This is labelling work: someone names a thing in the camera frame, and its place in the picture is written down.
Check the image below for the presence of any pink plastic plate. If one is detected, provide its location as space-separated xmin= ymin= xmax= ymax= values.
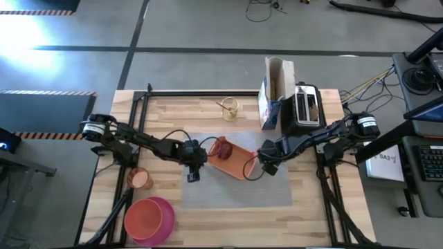
xmin=133 ymin=196 xmax=177 ymax=247

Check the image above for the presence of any yellow and black cable bundle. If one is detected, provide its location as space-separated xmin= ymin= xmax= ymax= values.
xmin=338 ymin=67 xmax=395 ymax=117

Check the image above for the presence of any black coiled cable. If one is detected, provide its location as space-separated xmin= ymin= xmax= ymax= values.
xmin=401 ymin=67 xmax=432 ymax=95

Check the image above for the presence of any clear glass with stick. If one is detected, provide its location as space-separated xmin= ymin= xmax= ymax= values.
xmin=221 ymin=96 xmax=240 ymax=122

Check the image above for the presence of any black floor hose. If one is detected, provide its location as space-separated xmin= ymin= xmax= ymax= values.
xmin=327 ymin=0 xmax=443 ymax=24

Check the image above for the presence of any wooden stick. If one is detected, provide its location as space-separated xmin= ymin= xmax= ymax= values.
xmin=215 ymin=101 xmax=235 ymax=113

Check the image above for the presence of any blue cereal box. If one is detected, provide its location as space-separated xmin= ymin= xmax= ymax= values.
xmin=257 ymin=56 xmax=296 ymax=131

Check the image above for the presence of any orange drinking tumbler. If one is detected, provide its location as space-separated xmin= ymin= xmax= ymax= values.
xmin=126 ymin=167 xmax=154 ymax=190

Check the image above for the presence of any dark flat screen panel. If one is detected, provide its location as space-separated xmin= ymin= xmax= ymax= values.
xmin=403 ymin=96 xmax=443 ymax=122

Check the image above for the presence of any dark red apple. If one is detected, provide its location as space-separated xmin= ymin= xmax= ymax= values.
xmin=217 ymin=142 xmax=233 ymax=160

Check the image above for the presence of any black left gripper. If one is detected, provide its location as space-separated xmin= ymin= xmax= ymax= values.
xmin=179 ymin=139 xmax=214 ymax=167

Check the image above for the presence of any black diagonal stand bar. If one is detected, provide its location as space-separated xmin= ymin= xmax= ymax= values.
xmin=354 ymin=119 xmax=416 ymax=165

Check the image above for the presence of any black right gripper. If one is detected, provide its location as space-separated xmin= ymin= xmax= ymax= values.
xmin=250 ymin=136 xmax=289 ymax=166

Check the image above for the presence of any thin black floor cable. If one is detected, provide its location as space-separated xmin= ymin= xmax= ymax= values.
xmin=244 ymin=0 xmax=288 ymax=24

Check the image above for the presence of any white paper sheet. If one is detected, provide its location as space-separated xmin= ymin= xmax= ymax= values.
xmin=365 ymin=138 xmax=406 ymax=183

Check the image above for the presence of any black computer keyboard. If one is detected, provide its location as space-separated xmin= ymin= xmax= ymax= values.
xmin=417 ymin=145 xmax=443 ymax=183

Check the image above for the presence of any orange plastic bowl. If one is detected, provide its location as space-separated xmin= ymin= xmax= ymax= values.
xmin=123 ymin=199 xmax=163 ymax=241

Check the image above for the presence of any black aluminium table frame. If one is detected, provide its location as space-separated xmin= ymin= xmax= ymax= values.
xmin=74 ymin=82 xmax=377 ymax=249

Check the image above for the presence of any black device with blue light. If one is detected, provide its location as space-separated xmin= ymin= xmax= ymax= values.
xmin=0 ymin=127 xmax=21 ymax=155

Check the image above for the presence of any grey woven placemat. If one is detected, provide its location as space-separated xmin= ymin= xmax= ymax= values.
xmin=180 ymin=131 xmax=293 ymax=210

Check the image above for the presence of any black toaster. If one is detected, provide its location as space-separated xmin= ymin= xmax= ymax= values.
xmin=280 ymin=82 xmax=327 ymax=138

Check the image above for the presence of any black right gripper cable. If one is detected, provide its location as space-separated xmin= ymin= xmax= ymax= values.
xmin=242 ymin=154 xmax=268 ymax=182

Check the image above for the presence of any orange plastic tray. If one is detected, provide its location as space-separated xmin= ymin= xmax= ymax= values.
xmin=207 ymin=136 xmax=258 ymax=181

